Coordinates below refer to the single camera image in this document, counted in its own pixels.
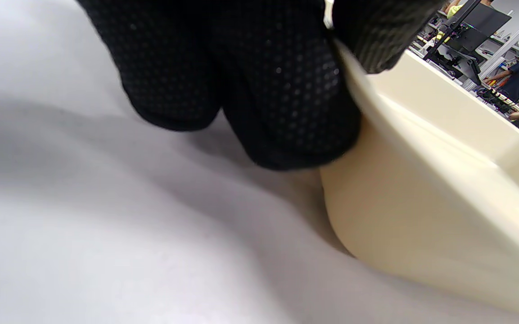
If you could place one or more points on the beige food tray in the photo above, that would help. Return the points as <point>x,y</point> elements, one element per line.
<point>421,202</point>

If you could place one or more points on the white shelf rack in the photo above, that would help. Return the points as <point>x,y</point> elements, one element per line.
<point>507,45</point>

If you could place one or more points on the black monitor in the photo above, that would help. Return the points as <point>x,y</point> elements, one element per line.
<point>480,22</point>

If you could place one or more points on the person's left hand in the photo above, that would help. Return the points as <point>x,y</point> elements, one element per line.
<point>241,67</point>

